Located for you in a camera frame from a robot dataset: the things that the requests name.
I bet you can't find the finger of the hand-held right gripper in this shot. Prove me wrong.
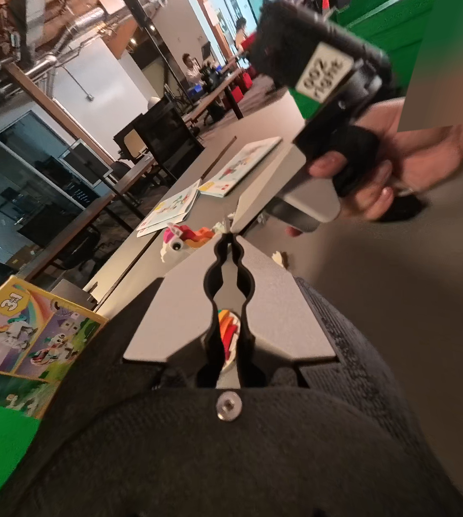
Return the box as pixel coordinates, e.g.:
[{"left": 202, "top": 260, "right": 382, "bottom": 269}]
[
  {"left": 231, "top": 142, "right": 309, "bottom": 235},
  {"left": 267, "top": 177, "right": 342, "bottom": 234}
]

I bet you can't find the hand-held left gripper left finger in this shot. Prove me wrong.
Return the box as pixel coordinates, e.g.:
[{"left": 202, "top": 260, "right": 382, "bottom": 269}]
[{"left": 123, "top": 233, "right": 232, "bottom": 388}]

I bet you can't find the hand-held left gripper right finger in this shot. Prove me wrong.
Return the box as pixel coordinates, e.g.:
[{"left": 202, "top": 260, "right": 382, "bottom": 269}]
[{"left": 231, "top": 234, "right": 337, "bottom": 388}]

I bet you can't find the lego instruction booklet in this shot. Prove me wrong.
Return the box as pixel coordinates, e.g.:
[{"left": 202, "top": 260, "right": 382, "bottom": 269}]
[
  {"left": 136, "top": 180, "right": 202, "bottom": 238},
  {"left": 198, "top": 137, "right": 283, "bottom": 198}
]

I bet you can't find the colourful lego set box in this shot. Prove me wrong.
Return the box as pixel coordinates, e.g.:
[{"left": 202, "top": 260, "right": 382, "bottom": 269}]
[{"left": 0, "top": 276, "right": 109, "bottom": 419}]

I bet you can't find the person's right hand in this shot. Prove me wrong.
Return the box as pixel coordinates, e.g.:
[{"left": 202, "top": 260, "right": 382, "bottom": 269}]
[{"left": 286, "top": 97, "right": 463, "bottom": 239}]

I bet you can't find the long wooden table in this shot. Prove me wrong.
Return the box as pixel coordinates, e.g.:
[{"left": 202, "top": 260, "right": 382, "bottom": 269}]
[{"left": 183, "top": 68, "right": 245, "bottom": 124}]

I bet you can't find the black office chair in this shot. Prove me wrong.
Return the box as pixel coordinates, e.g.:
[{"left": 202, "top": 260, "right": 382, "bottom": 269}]
[{"left": 113, "top": 98, "right": 206, "bottom": 180}]

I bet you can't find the dark wooden table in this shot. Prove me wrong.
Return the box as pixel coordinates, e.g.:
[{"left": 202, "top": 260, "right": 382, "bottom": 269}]
[{"left": 15, "top": 193, "right": 116, "bottom": 281}]

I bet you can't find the computer monitor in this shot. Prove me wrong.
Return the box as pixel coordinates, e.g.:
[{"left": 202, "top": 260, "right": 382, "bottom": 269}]
[{"left": 57, "top": 139, "right": 114, "bottom": 189}]

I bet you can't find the silver ventilation duct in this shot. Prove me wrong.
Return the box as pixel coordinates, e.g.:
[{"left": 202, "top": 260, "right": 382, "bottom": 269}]
[{"left": 0, "top": 50, "right": 60, "bottom": 124}]

